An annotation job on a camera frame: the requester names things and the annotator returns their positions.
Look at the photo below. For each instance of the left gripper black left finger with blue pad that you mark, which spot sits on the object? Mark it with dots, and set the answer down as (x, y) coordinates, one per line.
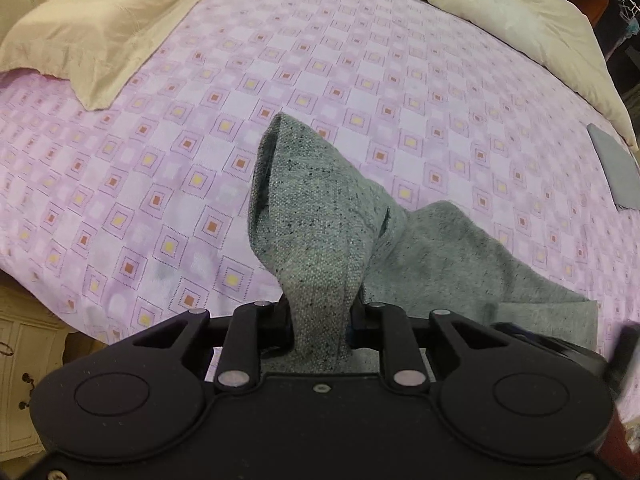
(257, 331)

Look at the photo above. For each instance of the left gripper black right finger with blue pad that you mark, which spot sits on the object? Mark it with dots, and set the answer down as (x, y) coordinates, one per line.
(387, 330)

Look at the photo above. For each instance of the grey speckled pants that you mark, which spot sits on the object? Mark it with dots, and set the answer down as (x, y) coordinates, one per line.
(331, 236)

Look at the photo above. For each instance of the pink checkered bed sheet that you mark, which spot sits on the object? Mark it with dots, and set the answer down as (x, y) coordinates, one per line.
(117, 219)

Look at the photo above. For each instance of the cream bedside cabinet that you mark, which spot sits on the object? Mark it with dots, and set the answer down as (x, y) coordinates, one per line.
(34, 342)

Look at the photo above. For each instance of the folded grey cloth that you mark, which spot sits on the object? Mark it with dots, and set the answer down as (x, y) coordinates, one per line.
(620, 169)

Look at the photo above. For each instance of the cream pillow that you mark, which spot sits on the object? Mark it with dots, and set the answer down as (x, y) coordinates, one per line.
(95, 45)

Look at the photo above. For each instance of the cream duvet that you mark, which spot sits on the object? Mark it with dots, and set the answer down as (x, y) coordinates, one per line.
(556, 35)

